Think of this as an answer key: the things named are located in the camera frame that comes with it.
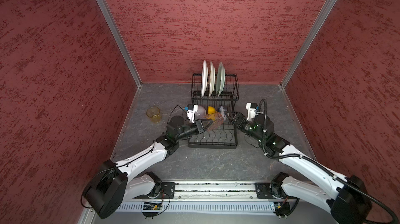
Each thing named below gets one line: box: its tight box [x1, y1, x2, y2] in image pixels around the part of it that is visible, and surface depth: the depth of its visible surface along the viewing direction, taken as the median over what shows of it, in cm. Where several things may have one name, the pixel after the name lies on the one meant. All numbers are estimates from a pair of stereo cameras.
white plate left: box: [201, 59, 209, 97], surface depth 76 cm
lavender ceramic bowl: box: [194, 105, 207, 121], surface depth 94 cm
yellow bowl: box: [207, 105, 217, 115], surface depth 95 cm
